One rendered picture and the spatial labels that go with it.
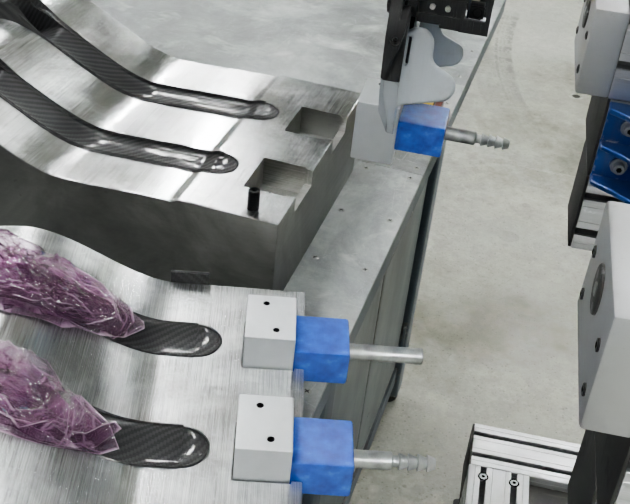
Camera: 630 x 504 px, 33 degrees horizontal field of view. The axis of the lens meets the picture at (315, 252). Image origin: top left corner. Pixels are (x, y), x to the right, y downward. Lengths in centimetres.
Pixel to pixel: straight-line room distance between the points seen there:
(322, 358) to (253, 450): 12
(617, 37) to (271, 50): 46
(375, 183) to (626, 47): 28
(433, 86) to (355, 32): 57
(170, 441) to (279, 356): 10
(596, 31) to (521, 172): 177
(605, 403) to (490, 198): 203
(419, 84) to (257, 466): 35
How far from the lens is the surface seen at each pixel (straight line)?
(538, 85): 334
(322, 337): 78
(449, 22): 87
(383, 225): 104
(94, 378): 74
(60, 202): 94
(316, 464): 69
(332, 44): 140
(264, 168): 95
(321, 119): 104
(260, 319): 77
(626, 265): 69
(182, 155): 96
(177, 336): 80
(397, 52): 86
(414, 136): 91
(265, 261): 88
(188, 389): 75
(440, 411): 204
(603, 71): 111
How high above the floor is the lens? 136
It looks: 35 degrees down
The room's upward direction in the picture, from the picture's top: 6 degrees clockwise
